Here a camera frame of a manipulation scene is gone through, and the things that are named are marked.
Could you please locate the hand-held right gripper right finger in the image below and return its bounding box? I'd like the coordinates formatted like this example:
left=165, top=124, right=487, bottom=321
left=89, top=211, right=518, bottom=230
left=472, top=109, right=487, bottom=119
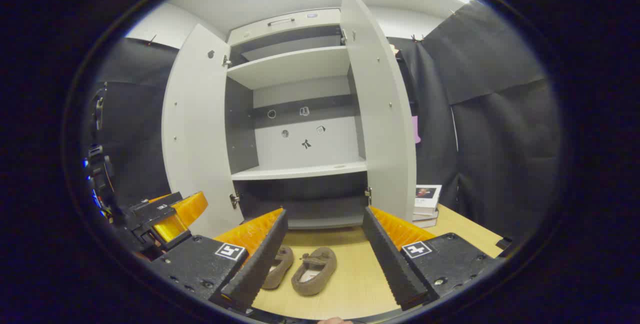
left=361, top=206, right=506, bottom=311

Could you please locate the brown fuzzy shoe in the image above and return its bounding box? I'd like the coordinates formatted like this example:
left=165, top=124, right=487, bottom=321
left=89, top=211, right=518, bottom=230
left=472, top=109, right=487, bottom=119
left=260, top=245, right=295, bottom=290
left=291, top=246, right=338, bottom=296

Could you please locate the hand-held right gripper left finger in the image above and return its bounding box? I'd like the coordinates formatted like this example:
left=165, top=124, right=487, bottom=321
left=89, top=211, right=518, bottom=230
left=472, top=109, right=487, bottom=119
left=149, top=208, right=289, bottom=313

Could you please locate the white shoe cabinet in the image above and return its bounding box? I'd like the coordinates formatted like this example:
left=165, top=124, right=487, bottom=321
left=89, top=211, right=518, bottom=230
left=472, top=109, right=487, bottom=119
left=222, top=8, right=373, bottom=229

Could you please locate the black backdrop cloth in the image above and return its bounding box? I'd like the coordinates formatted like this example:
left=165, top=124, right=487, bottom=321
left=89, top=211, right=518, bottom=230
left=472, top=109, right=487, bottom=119
left=80, top=0, right=565, bottom=247

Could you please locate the white shoe cabinet door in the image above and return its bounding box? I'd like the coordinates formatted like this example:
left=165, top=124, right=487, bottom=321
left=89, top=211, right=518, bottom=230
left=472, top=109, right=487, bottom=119
left=340, top=0, right=418, bottom=224
left=161, top=24, right=244, bottom=238

